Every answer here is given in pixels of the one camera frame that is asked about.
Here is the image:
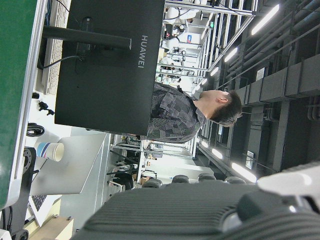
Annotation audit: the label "person in patterned shirt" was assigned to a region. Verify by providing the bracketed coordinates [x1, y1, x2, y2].
[136, 82, 243, 145]

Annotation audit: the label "silver laptop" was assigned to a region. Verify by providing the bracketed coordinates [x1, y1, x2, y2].
[27, 132, 109, 228]

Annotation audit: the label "long ceiling light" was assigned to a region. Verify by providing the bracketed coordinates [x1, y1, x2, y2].
[223, 46, 239, 63]
[250, 3, 281, 36]
[230, 161, 258, 184]

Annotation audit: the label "white keyboard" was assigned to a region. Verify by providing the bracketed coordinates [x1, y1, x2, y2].
[41, 0, 70, 95]

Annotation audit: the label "black cable connectors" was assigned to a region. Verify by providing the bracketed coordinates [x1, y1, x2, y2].
[37, 100, 56, 116]

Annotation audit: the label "black monitor stand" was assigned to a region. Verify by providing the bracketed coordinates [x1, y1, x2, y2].
[41, 24, 133, 51]

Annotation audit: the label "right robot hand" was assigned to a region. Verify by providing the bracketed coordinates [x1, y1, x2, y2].
[72, 159, 320, 240]

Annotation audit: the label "green conveyor belt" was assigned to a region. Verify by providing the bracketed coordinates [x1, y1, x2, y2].
[0, 0, 49, 211]

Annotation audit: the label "grey ceiling duct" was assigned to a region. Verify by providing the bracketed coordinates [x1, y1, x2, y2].
[242, 54, 320, 106]

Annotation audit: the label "black Huawei monitor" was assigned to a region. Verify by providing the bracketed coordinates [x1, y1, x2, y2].
[54, 0, 166, 137]

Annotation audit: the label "coiled black cable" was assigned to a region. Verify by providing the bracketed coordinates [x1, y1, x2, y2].
[25, 121, 46, 137]

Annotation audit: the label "striped paper cup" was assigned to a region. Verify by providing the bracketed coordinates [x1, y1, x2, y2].
[36, 141, 65, 162]

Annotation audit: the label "aluminium frame rack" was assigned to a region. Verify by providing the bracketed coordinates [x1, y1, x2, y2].
[163, 0, 259, 74]

